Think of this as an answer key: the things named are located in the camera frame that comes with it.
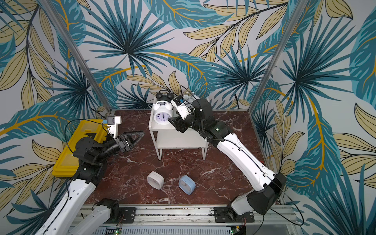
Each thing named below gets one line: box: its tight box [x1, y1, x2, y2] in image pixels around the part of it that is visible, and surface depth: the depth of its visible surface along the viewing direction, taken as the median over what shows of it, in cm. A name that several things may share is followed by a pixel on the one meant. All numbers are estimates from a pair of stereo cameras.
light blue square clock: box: [178, 174, 197, 195], surface depth 79 cm
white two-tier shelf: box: [148, 97, 210, 161], surface depth 83 cm
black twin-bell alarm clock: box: [155, 89, 175, 102], surface depth 70 cm
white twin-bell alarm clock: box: [152, 100, 174, 126], surface depth 65 cm
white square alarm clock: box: [146, 170, 165, 190], surface depth 80 cm
